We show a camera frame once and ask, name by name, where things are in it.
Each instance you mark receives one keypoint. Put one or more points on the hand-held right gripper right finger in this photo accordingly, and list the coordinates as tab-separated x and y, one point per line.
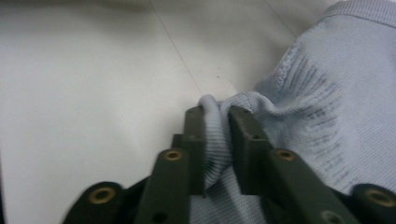
252	155

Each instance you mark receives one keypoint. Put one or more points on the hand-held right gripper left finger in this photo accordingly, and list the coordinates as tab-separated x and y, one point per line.
174	174

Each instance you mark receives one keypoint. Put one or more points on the light blue tank top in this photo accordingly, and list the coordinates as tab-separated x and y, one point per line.
342	93

